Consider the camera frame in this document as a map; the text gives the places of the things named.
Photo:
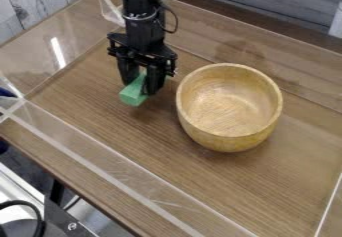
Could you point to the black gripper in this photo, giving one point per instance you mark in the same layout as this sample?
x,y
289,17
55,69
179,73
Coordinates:
x,y
139,47

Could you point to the green rectangular block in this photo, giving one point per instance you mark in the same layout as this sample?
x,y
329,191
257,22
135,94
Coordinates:
x,y
133,94

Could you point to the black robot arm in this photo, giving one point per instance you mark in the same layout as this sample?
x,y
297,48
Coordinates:
x,y
143,9

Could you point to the brown wooden bowl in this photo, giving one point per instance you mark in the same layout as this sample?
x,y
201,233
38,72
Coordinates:
x,y
229,106

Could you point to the blue object left edge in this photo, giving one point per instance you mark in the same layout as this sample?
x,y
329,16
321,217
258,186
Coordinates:
x,y
7,93

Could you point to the black table leg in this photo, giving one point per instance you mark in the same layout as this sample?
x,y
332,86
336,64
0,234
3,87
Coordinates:
x,y
57,192

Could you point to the clear acrylic enclosure wall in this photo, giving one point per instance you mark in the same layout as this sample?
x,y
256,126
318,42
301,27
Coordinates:
x,y
127,158

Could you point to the black metal bracket with screw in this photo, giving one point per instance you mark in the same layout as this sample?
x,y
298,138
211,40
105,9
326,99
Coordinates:
x,y
61,224

